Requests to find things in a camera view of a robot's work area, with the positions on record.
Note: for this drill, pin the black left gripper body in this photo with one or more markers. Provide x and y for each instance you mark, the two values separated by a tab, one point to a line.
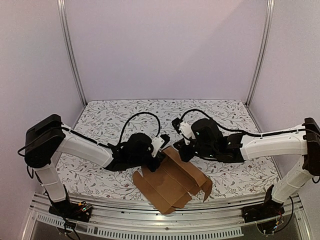
152	167

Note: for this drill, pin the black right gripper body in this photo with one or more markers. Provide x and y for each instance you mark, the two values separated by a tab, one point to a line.
185	151

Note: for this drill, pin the brown cardboard box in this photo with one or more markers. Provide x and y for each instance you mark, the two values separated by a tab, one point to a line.
173	184

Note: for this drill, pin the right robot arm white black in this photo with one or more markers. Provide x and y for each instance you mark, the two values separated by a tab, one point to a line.
204	139

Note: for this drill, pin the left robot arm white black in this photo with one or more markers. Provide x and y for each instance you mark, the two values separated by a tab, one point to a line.
51	136

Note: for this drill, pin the floral patterned table mat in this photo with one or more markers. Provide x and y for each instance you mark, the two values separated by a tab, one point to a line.
108	121

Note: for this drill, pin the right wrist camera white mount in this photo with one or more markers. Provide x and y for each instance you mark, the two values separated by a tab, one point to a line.
183	129

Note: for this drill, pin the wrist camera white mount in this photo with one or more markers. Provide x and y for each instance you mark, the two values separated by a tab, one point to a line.
159	143
183	129

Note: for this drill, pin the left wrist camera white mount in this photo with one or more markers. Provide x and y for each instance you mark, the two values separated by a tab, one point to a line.
159	143

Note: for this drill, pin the curved aluminium rail base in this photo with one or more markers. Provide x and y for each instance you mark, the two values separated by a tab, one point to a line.
119	219

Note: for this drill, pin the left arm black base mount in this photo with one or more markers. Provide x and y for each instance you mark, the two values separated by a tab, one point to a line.
66	209

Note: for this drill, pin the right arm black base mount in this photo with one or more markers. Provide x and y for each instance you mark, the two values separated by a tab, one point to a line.
268	209

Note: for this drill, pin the right aluminium corner post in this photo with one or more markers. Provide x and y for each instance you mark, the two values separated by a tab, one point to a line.
270	5

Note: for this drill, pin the aluminium corner post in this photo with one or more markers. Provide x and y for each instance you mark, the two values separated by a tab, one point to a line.
62	11
270	5

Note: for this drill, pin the left aluminium corner post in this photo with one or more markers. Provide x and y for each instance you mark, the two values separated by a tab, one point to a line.
62	11

